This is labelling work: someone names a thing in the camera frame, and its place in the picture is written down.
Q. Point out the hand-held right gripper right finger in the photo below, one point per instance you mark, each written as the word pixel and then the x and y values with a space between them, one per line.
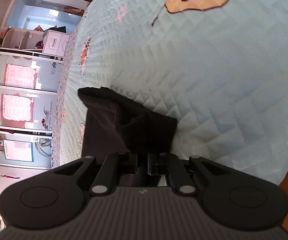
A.
pixel 156 166

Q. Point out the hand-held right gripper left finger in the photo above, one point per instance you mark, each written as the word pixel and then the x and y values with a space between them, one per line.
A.
pixel 131 165

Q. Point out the black pants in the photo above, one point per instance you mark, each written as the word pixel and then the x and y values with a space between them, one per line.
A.
pixel 124 125

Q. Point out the electric fan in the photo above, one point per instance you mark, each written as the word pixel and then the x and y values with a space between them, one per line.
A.
pixel 44 146

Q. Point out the bee print quilted blanket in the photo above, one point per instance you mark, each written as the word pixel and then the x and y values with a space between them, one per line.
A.
pixel 208 80

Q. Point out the red hanging ornament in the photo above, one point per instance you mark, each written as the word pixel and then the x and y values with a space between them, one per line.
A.
pixel 6 176

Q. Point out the pink bordered paper poster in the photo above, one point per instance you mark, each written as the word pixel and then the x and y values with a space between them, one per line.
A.
pixel 16 107
pixel 21 76

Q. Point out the white drawer cabinet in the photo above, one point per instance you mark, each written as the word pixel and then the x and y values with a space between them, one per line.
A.
pixel 56 43

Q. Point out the white open shelf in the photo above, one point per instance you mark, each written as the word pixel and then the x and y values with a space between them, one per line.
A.
pixel 19 38

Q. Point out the blue framed wall chart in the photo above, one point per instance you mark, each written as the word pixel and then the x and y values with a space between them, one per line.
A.
pixel 17 151

